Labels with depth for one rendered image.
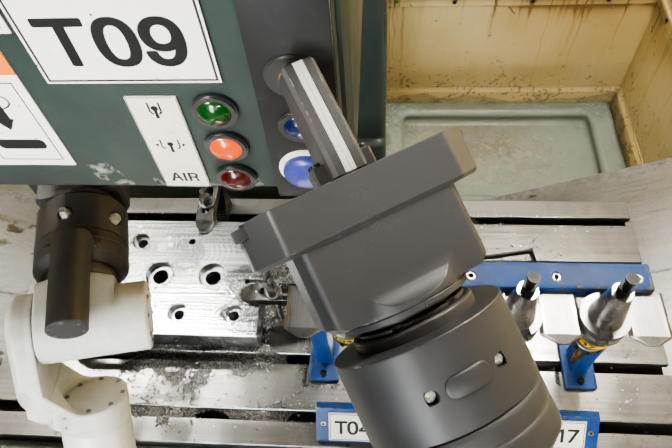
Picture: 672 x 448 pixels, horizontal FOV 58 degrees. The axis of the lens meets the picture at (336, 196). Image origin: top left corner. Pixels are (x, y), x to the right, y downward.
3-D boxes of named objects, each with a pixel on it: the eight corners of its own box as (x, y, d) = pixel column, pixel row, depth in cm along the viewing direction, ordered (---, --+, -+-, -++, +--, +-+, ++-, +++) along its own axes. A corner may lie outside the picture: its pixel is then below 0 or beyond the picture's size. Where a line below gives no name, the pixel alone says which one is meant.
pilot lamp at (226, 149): (246, 162, 38) (239, 140, 36) (211, 162, 38) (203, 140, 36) (247, 155, 38) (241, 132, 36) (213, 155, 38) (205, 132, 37)
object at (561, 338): (583, 345, 77) (585, 343, 76) (541, 344, 77) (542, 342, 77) (574, 295, 81) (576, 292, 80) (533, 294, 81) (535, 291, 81)
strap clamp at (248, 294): (319, 326, 113) (311, 291, 101) (249, 324, 114) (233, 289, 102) (320, 309, 115) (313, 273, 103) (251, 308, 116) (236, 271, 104)
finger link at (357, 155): (290, 77, 32) (341, 184, 32) (297, 55, 29) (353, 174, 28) (317, 66, 32) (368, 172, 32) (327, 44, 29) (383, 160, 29)
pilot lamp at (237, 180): (255, 192, 41) (249, 172, 39) (222, 192, 41) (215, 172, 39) (256, 184, 41) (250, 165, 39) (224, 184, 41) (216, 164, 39)
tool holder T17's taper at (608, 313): (624, 302, 78) (642, 278, 72) (624, 335, 76) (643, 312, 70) (587, 296, 79) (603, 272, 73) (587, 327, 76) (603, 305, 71)
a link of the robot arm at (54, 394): (115, 272, 59) (132, 391, 63) (15, 284, 57) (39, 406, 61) (109, 302, 53) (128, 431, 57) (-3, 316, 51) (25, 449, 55)
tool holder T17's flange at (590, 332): (625, 306, 80) (631, 298, 78) (626, 349, 77) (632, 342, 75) (575, 297, 82) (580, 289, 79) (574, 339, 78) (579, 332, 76)
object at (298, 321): (324, 339, 79) (323, 336, 79) (283, 338, 80) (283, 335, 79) (327, 290, 83) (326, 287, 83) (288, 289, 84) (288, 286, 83)
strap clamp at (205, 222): (222, 257, 123) (205, 217, 110) (206, 257, 123) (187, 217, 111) (232, 203, 130) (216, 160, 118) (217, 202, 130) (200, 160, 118)
